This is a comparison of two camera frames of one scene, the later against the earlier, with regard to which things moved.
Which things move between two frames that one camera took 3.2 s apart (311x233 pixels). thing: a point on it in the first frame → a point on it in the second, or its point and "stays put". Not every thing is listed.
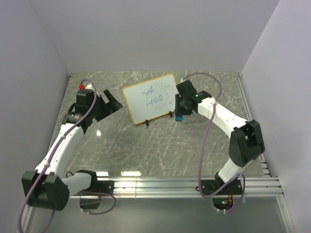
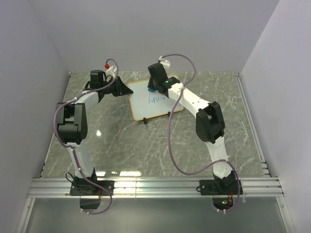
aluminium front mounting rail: (262, 186) stays put
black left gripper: (114, 106) → (121, 89)
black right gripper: (178, 98) → (150, 85)
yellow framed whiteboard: (151, 98) stays put
